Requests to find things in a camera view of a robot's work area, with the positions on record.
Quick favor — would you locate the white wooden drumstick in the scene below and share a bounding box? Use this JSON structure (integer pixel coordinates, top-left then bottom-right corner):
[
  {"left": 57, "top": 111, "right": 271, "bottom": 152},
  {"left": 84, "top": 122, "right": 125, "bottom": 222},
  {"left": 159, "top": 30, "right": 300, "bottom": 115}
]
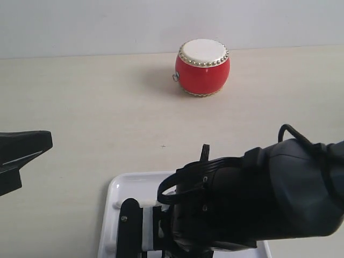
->
[
  {"left": 112, "top": 198, "right": 159, "bottom": 210},
  {"left": 105, "top": 242, "right": 116, "bottom": 253}
]

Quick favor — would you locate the small red drum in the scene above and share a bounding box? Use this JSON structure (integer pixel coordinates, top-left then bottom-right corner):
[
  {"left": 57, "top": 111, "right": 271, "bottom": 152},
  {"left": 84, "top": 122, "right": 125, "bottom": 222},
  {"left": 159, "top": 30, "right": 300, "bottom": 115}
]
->
[{"left": 173, "top": 39, "right": 231, "bottom": 97}]

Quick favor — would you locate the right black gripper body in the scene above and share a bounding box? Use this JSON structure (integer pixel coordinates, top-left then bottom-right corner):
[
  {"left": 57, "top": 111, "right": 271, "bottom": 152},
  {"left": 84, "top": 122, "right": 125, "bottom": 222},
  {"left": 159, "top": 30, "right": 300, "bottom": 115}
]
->
[{"left": 141, "top": 185, "right": 214, "bottom": 257}]

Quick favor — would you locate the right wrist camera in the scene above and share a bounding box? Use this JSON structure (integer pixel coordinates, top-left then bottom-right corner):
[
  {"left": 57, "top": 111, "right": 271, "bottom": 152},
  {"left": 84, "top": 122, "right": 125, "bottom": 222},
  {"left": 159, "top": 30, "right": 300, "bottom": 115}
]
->
[{"left": 116, "top": 204, "right": 148, "bottom": 258}]

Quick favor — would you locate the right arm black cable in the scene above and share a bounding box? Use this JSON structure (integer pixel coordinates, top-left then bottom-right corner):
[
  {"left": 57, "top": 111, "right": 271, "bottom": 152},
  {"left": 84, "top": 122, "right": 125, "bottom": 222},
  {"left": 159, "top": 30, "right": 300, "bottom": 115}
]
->
[{"left": 157, "top": 123, "right": 344, "bottom": 205}]

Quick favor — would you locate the white rectangular plastic tray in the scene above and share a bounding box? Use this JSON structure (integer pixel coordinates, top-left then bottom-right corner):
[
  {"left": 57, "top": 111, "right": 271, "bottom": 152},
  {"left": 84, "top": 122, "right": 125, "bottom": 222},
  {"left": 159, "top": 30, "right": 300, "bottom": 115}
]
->
[{"left": 98, "top": 169, "right": 271, "bottom": 257}]

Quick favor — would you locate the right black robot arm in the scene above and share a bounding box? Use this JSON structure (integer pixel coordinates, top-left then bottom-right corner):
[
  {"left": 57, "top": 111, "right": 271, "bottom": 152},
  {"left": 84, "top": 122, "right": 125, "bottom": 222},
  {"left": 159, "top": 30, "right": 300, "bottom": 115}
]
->
[{"left": 142, "top": 139, "right": 343, "bottom": 257}]

